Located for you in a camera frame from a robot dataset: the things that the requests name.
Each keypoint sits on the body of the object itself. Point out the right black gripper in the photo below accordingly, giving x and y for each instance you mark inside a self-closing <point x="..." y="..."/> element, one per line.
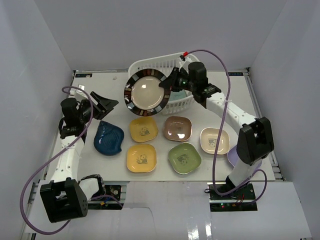
<point x="170" y="82"/>

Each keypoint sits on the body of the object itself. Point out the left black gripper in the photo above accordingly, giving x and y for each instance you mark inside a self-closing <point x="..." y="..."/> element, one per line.
<point x="94" y="107"/>

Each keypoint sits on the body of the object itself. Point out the round dark striped plate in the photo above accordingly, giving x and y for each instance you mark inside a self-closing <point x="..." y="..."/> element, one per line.
<point x="142" y="94"/>

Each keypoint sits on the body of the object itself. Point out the dark blue leaf plate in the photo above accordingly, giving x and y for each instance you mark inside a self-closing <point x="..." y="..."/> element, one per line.
<point x="108" y="139"/>

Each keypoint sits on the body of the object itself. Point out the yellow panda plate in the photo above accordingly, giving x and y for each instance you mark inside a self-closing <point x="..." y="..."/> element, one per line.
<point x="143" y="129"/>
<point x="141" y="158"/>

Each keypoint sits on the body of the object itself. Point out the cream panda plate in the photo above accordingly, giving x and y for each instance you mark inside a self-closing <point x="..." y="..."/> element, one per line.
<point x="208" y="141"/>

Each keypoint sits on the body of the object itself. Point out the lavender plate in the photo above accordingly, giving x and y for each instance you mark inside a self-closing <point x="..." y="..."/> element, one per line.
<point x="234" y="159"/>

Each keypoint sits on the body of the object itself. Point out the teal floral plate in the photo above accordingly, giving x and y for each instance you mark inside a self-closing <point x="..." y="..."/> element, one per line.
<point x="174" y="96"/>

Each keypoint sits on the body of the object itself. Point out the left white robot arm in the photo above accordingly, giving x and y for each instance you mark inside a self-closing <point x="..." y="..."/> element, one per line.
<point x="66" y="197"/>

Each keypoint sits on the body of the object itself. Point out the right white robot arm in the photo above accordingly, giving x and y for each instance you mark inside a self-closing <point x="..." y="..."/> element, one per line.
<point x="255" y="137"/>

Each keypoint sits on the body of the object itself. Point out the white plastic dish bin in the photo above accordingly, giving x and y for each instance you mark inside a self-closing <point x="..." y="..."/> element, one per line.
<point x="178" y="101"/>

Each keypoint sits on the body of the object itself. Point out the brown square plate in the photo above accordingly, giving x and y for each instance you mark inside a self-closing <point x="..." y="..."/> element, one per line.
<point x="177" y="128"/>

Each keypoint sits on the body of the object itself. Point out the green panda plate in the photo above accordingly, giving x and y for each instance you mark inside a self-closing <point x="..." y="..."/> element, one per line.
<point x="184" y="158"/>

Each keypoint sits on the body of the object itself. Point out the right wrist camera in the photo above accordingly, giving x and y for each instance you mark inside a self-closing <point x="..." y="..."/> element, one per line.
<point x="183" y="58"/>

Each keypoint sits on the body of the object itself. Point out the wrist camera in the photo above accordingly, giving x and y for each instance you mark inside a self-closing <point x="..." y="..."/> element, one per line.
<point x="78" y="91"/>
<point x="183" y="58"/>

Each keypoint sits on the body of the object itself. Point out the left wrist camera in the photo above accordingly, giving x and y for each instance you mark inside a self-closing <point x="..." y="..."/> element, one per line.
<point x="78" y="91"/>

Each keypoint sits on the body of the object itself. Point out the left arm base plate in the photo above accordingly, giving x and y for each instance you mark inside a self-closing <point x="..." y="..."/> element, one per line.
<point x="109" y="198"/>

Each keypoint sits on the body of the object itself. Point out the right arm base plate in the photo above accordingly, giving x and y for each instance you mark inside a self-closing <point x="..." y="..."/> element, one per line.
<point x="238" y="201"/>

